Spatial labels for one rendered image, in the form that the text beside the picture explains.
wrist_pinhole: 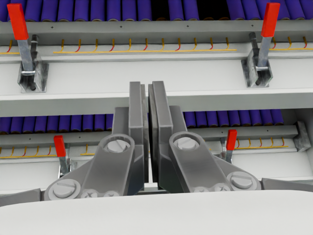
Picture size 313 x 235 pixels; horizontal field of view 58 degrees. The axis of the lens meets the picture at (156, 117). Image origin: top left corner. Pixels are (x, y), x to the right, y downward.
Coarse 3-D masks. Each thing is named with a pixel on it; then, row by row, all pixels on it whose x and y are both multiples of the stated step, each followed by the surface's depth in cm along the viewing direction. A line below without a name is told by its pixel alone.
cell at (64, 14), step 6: (60, 0) 37; (66, 0) 36; (72, 0) 37; (60, 6) 36; (66, 6) 36; (72, 6) 37; (60, 12) 36; (66, 12) 36; (72, 12) 36; (60, 18) 35; (66, 18) 35; (72, 18) 36
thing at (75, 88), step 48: (0, 48) 35; (48, 48) 35; (192, 48) 36; (240, 48) 37; (0, 96) 32; (48, 96) 33; (96, 96) 33; (192, 96) 34; (240, 96) 34; (288, 96) 35
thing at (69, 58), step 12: (0, 60) 34; (12, 60) 34; (48, 60) 34; (60, 60) 34; (72, 60) 34; (84, 60) 34; (96, 60) 35; (108, 60) 35; (120, 60) 35; (132, 60) 35; (144, 60) 35; (156, 60) 35; (168, 60) 35; (180, 60) 36
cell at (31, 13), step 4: (28, 0) 36; (32, 0) 36; (36, 0) 36; (40, 0) 37; (28, 4) 36; (32, 4) 36; (36, 4) 36; (40, 4) 37; (28, 8) 35; (32, 8) 35; (36, 8) 36; (40, 8) 36; (28, 12) 35; (32, 12) 35; (36, 12) 36; (40, 12) 36; (28, 16) 35; (32, 16) 35; (36, 16) 35; (40, 16) 36; (28, 20) 35; (32, 20) 35; (36, 20) 35
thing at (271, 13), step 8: (272, 8) 30; (264, 16) 31; (272, 16) 30; (264, 24) 31; (272, 24) 31; (264, 32) 31; (272, 32) 31; (264, 40) 32; (264, 48) 32; (264, 56) 33; (256, 64) 34; (264, 64) 33
